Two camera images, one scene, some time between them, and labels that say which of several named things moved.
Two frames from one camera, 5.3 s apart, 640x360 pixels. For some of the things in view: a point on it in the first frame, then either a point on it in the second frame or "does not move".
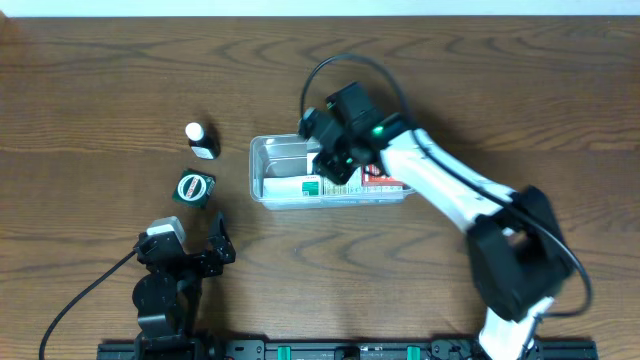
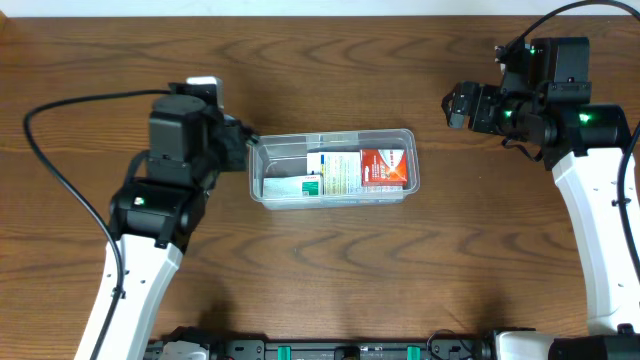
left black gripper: x=192 y=261 → x=236 y=145
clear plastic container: x=283 y=177 does not move
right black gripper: x=329 y=163 → x=476 y=106
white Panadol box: x=292 y=187 does not move
